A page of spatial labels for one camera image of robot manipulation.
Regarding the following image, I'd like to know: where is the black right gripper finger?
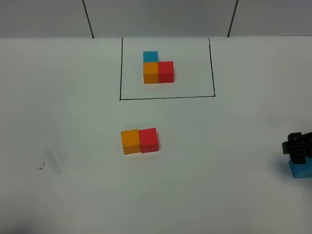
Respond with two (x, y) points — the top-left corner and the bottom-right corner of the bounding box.
(288, 132), (312, 144)
(282, 141), (312, 164)

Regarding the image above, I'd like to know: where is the white template sheet black border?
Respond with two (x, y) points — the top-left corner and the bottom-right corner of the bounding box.
(120, 37), (215, 100)

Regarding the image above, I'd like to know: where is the red template block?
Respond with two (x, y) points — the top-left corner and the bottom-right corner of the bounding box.
(158, 61), (174, 83)

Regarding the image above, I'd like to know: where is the orange template block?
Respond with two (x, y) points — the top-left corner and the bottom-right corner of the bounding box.
(143, 62), (159, 84)

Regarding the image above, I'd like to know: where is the blue template block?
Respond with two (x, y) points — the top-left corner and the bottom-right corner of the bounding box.
(143, 51), (158, 62)

